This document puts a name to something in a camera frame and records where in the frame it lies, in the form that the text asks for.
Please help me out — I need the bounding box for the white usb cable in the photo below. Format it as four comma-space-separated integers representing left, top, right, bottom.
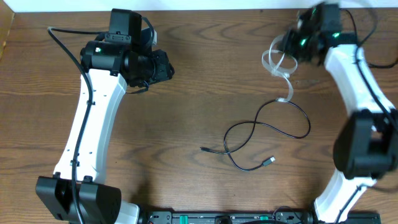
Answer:
261, 34, 299, 103

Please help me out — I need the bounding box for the black left camera cable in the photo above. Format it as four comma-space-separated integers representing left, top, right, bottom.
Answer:
46, 26, 108, 224

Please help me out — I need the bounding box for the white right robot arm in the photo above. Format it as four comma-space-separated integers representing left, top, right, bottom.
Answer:
279, 1, 397, 223

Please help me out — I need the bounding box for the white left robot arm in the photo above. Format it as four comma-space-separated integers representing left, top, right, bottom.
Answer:
35, 9, 175, 223

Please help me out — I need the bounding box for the thin black usb cable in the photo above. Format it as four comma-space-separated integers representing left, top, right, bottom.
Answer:
357, 9, 398, 70

